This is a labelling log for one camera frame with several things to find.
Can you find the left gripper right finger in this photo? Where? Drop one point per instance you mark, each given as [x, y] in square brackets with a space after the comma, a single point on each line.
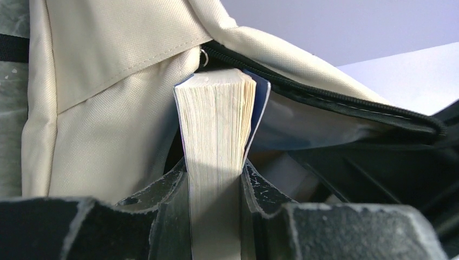
[273, 226]

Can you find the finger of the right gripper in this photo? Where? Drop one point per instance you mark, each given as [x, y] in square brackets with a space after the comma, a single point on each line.
[420, 174]

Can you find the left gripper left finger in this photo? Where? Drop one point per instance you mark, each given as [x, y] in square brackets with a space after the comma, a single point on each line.
[150, 224]

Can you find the beige canvas backpack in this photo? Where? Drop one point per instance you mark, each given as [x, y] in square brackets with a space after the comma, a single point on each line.
[101, 111]

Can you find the blue Jane Eyre book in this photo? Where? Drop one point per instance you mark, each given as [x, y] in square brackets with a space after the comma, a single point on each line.
[219, 114]

